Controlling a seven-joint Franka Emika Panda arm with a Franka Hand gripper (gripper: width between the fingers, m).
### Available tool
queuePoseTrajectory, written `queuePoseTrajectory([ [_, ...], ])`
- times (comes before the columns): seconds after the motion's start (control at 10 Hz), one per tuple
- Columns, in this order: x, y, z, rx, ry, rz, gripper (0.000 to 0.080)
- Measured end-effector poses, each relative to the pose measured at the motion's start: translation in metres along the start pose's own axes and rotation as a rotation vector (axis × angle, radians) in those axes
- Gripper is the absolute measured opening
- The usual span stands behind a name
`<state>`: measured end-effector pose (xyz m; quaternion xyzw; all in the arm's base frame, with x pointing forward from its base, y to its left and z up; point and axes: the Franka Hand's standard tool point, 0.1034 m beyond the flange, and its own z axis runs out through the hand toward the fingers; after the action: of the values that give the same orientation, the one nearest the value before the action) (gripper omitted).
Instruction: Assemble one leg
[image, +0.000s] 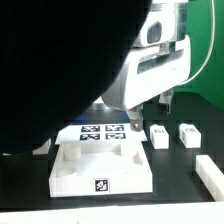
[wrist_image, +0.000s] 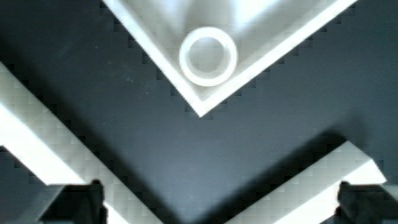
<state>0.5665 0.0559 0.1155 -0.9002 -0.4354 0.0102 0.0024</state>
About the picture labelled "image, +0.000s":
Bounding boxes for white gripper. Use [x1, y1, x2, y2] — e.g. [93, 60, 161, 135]
[102, 36, 191, 132]

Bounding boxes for white square tabletop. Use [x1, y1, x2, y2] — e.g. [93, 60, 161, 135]
[49, 140, 153, 197]

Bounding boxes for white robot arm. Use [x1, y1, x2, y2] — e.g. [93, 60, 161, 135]
[0, 0, 188, 154]

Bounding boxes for white sheet with markers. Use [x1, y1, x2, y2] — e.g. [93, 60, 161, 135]
[55, 123, 147, 145]

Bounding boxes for white obstacle bar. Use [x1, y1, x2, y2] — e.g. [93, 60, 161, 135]
[195, 155, 224, 202]

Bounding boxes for white front ledge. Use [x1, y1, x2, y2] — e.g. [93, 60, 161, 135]
[0, 202, 224, 224]

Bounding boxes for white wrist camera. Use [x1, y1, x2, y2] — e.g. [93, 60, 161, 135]
[133, 21, 166, 48]

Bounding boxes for white cable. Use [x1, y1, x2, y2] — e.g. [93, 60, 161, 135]
[181, 0, 218, 87]

